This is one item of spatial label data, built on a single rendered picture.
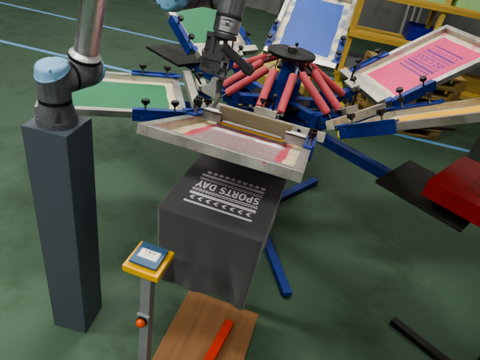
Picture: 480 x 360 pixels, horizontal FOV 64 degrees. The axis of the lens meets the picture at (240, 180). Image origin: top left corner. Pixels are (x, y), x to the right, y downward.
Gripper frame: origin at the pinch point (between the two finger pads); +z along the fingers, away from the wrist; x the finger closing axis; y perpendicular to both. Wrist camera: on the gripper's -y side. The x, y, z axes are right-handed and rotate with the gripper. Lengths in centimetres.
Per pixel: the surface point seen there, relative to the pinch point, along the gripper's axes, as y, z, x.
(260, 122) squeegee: -20, 11, -62
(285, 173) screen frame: -26.3, 16.3, 1.0
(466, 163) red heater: -130, 8, -72
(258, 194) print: -26, 40, -43
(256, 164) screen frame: -16.9, 16.0, -1.3
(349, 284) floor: -114, 113, -113
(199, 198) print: -1, 45, -34
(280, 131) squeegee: -30, 13, -59
